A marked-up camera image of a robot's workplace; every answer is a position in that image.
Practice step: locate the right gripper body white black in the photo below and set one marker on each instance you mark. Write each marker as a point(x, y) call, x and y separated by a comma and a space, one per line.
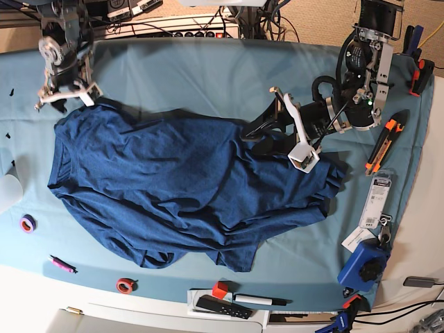
point(88, 95)

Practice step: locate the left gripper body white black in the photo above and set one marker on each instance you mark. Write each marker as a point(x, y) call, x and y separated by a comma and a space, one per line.
point(312, 123)

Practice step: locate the dark blue t-shirt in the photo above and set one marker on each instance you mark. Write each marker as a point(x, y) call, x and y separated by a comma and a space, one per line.
point(151, 191)

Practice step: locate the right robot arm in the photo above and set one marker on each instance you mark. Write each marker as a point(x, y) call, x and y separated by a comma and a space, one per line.
point(66, 46)

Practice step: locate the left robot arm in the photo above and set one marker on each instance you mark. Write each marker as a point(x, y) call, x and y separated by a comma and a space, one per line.
point(353, 98)

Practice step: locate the orange black utility knife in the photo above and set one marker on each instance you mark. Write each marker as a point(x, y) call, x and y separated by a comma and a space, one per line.
point(388, 136)

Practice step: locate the black foot pedal start label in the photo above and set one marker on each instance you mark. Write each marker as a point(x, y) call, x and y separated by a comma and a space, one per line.
point(118, 9)

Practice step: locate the white paper roll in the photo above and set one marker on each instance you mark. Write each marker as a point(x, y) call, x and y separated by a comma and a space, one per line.
point(11, 192)

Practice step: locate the white packaged item blister card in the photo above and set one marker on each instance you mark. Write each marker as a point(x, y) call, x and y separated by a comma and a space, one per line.
point(378, 193)

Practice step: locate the orange black clamp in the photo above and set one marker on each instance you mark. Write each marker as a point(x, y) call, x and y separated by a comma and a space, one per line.
point(352, 301)
point(420, 77)

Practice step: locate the white paper card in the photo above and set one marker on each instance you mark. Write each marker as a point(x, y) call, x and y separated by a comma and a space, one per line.
point(357, 236)

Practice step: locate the purple tape roll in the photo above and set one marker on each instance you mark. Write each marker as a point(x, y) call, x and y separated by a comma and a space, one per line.
point(27, 223)

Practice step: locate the blue spring clamp top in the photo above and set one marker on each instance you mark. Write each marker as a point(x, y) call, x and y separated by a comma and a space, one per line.
point(412, 38)

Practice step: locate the light blue table cloth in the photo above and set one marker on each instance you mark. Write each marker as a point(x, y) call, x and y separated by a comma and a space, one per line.
point(217, 78)

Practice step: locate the metal carabiner keys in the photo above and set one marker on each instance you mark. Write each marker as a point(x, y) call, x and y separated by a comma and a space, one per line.
point(384, 235)

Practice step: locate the blue box black knob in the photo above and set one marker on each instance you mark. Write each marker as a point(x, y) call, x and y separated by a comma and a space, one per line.
point(364, 267)

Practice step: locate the white black marker pen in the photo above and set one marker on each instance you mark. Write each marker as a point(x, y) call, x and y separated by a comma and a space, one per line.
point(258, 300)

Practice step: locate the red cube block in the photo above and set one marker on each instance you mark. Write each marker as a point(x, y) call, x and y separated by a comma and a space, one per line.
point(220, 290)

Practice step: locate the pink marker pen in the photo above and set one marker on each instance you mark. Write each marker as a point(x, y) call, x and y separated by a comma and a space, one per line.
point(62, 265)

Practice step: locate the black remote control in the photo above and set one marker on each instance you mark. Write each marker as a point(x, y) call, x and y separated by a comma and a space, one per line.
point(223, 307)

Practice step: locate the orange black lower clamp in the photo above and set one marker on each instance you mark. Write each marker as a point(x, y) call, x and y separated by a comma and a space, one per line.
point(352, 301)

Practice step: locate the white book under remote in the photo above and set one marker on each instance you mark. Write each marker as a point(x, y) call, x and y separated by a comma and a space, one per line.
point(260, 316)

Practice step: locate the blue black clamp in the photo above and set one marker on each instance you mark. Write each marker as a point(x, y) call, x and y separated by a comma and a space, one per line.
point(342, 323)

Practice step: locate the grey adapter box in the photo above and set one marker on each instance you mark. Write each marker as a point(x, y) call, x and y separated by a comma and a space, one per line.
point(419, 282)

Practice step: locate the red tape roll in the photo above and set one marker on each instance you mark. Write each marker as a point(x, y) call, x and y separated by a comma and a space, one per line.
point(126, 285)

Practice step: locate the white power strip red switch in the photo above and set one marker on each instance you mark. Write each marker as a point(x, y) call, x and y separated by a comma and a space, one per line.
point(209, 34)

